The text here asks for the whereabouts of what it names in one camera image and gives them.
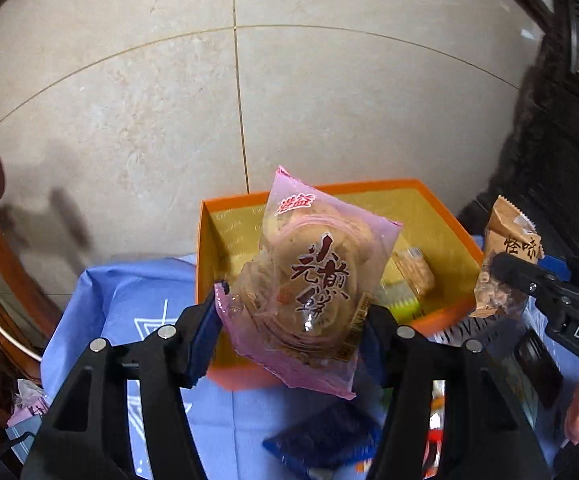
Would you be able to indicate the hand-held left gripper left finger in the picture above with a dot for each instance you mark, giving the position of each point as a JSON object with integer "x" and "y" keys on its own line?
{"x": 204, "y": 340}

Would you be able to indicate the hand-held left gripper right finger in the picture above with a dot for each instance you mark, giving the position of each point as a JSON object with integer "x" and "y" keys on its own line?
{"x": 369, "y": 355}

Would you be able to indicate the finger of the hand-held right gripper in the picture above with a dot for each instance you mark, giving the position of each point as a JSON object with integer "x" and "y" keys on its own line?
{"x": 519, "y": 272}
{"x": 555, "y": 266}

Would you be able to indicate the brown snack packet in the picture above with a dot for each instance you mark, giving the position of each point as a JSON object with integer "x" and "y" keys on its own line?
{"x": 507, "y": 240}

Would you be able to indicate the green snack packet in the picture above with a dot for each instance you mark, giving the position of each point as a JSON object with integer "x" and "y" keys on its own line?
{"x": 399, "y": 300}

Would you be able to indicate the orange cardboard box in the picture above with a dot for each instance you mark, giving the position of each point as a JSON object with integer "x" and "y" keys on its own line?
{"x": 229, "y": 270}

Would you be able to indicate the pink pastry packet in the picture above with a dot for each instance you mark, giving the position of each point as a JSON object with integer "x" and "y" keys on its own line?
{"x": 309, "y": 280}

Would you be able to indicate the beige cracker packet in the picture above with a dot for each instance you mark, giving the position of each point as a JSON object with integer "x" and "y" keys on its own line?
{"x": 414, "y": 270}

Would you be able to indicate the blue printed tablecloth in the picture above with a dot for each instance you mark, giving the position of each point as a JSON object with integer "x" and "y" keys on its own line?
{"x": 119, "y": 300}

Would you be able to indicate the blue snack packet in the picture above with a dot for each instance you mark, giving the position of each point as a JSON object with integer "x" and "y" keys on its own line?
{"x": 319, "y": 440}

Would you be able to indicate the dark carved wooden furniture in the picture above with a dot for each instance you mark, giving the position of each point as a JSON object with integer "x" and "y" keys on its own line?
{"x": 559, "y": 135}

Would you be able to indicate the folded blue printed bag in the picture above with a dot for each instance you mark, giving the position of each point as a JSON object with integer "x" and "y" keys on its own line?
{"x": 26, "y": 410}

